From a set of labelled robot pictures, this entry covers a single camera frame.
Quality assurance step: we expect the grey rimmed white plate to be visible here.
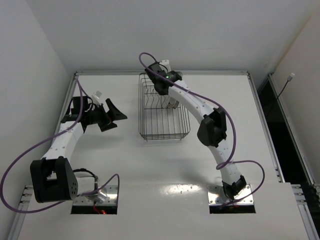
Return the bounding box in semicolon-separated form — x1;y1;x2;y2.
161;95;170;109

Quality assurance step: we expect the green rimmed white plate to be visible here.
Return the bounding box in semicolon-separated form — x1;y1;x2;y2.
167;97;176;109

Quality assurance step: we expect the orange sunburst pattern plate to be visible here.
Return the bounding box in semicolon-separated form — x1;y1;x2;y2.
172;100;180;109

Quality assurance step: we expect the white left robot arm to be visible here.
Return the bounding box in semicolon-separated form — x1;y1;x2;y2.
30;96;128;203

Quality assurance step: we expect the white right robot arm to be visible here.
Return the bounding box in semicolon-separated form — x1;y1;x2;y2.
145;62;247;200

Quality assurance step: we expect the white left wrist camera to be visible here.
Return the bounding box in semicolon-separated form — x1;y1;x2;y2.
91;90;102;106

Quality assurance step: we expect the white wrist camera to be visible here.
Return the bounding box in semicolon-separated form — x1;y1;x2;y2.
159;59;171;72
91;90;102;106

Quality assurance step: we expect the metal wire dish rack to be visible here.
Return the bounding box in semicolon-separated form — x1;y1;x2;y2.
138;73;191;141

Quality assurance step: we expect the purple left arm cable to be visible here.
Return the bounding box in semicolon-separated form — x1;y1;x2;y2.
0;80;120;214

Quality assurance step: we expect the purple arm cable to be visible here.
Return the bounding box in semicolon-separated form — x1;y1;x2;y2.
138;51;266;208
0;80;120;214

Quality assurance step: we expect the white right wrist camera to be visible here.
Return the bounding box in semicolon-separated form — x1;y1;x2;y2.
159;59;171;72

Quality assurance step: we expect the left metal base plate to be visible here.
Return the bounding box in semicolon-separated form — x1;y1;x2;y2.
72;185;119;207

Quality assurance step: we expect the metal base plate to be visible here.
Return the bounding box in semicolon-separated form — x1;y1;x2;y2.
207;184;254;206
72;185;119;207

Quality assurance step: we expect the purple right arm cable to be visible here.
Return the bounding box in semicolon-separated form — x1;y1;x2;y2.
138;51;266;208

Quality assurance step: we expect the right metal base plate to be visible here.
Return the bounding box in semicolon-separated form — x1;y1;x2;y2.
207;184;254;206

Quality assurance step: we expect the black wall cable with plug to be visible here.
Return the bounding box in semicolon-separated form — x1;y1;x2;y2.
276;73;295;100

